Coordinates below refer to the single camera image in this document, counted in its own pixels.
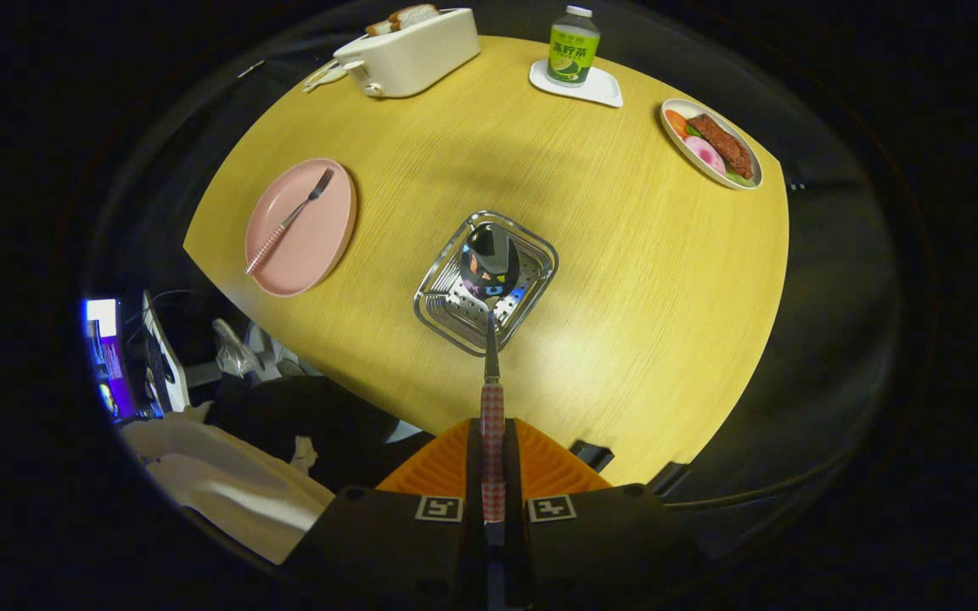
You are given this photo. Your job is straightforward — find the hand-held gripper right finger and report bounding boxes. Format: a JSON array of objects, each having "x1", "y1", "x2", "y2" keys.
[{"x1": 503, "y1": 418, "x2": 707, "y2": 608}]

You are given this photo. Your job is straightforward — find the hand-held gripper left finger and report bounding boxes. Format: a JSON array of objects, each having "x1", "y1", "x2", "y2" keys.
[{"x1": 281, "y1": 418, "x2": 487, "y2": 608}]

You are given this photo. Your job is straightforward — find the spoon with red checked handle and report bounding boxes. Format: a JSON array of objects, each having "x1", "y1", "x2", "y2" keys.
[{"x1": 459, "y1": 222, "x2": 521, "y2": 544}]

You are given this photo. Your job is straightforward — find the fork with red checked handle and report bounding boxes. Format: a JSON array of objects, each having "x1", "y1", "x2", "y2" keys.
[{"x1": 244, "y1": 167, "x2": 336, "y2": 277}]

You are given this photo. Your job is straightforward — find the dark cloth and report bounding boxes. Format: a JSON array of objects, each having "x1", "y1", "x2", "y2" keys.
[{"x1": 205, "y1": 376, "x2": 435, "y2": 493}]

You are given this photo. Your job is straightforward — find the white cloth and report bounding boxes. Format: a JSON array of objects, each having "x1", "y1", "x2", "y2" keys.
[{"x1": 120, "y1": 406, "x2": 335, "y2": 565}]

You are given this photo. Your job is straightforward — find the metal drain basket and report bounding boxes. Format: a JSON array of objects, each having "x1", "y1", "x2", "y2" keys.
[{"x1": 413, "y1": 210, "x2": 559, "y2": 357}]

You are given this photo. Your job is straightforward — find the clear plastic bag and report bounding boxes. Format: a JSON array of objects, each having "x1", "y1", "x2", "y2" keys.
[{"x1": 213, "y1": 318, "x2": 265, "y2": 378}]

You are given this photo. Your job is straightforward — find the white-edged flat device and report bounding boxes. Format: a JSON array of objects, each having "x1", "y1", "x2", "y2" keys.
[{"x1": 141, "y1": 290, "x2": 193, "y2": 412}]

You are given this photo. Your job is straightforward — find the pink round plate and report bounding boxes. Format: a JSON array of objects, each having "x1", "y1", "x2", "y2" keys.
[{"x1": 244, "y1": 158, "x2": 358, "y2": 298}]

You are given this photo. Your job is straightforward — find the lit computer monitor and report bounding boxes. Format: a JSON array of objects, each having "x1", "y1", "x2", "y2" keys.
[{"x1": 83, "y1": 297, "x2": 140, "y2": 423}]

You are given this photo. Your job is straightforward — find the pink round food piece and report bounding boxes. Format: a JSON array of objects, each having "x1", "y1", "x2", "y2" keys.
[{"x1": 684, "y1": 136, "x2": 726, "y2": 176}]

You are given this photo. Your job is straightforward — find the brown meat slice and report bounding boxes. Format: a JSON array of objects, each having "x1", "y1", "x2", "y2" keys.
[{"x1": 687, "y1": 114, "x2": 755, "y2": 179}]

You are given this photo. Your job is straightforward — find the white oval food plate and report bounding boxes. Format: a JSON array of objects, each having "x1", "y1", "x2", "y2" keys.
[{"x1": 660, "y1": 98, "x2": 765, "y2": 191}]

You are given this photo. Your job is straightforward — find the white square coaster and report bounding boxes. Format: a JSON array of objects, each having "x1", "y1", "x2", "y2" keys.
[{"x1": 528, "y1": 58, "x2": 625, "y2": 109}]

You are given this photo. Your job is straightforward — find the white sectioned condiment dish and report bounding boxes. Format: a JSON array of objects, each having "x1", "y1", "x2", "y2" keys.
[{"x1": 302, "y1": 59, "x2": 350, "y2": 94}]

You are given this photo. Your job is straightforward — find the white toaster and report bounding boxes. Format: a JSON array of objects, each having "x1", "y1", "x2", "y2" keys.
[{"x1": 333, "y1": 7, "x2": 482, "y2": 98}]

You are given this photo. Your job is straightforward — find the green tea bottle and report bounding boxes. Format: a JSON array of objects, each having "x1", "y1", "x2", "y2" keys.
[{"x1": 547, "y1": 5, "x2": 602, "y2": 89}]

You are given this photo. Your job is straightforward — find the black table bracket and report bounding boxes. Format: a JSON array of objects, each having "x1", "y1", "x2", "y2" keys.
[
  {"x1": 646, "y1": 462, "x2": 694, "y2": 497},
  {"x1": 570, "y1": 440, "x2": 615, "y2": 473}
]

